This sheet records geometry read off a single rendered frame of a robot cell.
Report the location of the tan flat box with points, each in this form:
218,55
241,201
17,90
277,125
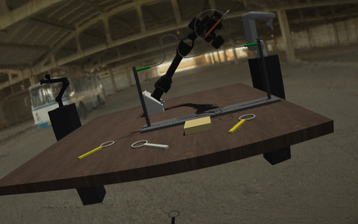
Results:
197,125

